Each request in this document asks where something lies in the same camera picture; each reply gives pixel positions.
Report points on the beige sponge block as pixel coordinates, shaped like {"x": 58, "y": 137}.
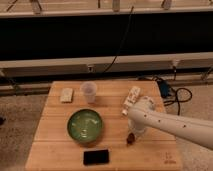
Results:
{"x": 66, "y": 95}

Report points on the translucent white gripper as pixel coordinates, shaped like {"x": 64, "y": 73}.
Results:
{"x": 136, "y": 128}

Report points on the black smartphone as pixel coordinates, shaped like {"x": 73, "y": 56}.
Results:
{"x": 96, "y": 157}

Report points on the green ceramic bowl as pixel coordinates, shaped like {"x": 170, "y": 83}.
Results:
{"x": 85, "y": 126}

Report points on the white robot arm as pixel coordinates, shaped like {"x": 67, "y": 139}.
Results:
{"x": 198, "y": 131}

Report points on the dark red pepper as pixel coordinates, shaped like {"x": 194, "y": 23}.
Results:
{"x": 130, "y": 139}

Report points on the blue power adapter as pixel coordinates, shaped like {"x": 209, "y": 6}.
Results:
{"x": 164, "y": 89}

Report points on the white plastic bottle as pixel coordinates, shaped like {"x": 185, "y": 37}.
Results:
{"x": 131, "y": 99}

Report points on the translucent plastic cup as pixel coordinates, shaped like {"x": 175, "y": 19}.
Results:
{"x": 89, "y": 90}

